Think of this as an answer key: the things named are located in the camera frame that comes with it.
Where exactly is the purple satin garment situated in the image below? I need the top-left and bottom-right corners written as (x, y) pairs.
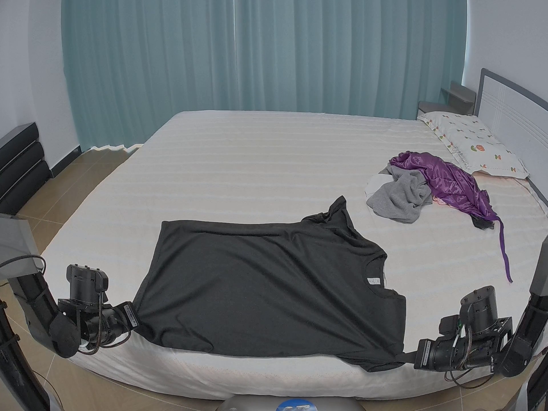
top-left (389, 152), bottom-right (513, 283)

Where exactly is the black T-shirt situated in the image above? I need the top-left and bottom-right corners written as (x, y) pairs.
top-left (133, 195), bottom-right (407, 373)

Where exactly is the black cable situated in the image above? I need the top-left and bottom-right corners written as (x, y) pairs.
top-left (0, 254), bottom-right (46, 281)

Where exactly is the grey garment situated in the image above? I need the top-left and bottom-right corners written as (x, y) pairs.
top-left (366, 165), bottom-right (433, 225)

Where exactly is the grey bedside table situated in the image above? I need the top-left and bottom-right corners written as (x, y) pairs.
top-left (417, 80), bottom-right (477, 121)

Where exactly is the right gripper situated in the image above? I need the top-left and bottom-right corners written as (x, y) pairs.
top-left (414, 337), bottom-right (467, 370)

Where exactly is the blue-green curtain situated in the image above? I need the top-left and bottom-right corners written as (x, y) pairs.
top-left (62, 0), bottom-right (237, 152)
top-left (235, 0), bottom-right (467, 121)

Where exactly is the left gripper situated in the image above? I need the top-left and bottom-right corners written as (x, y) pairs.
top-left (105, 301), bottom-right (141, 344)

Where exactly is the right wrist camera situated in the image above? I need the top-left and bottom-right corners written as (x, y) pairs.
top-left (439, 315), bottom-right (463, 339)

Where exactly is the white garment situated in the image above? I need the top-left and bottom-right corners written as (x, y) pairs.
top-left (364, 174), bottom-right (399, 198)

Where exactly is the bed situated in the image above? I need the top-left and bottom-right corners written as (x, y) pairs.
top-left (41, 68), bottom-right (548, 402)

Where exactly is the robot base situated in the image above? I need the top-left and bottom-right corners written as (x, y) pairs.
top-left (216, 394), bottom-right (345, 411)

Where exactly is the white printed pillow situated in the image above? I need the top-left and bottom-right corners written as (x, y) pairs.
top-left (417, 110), bottom-right (531, 180)

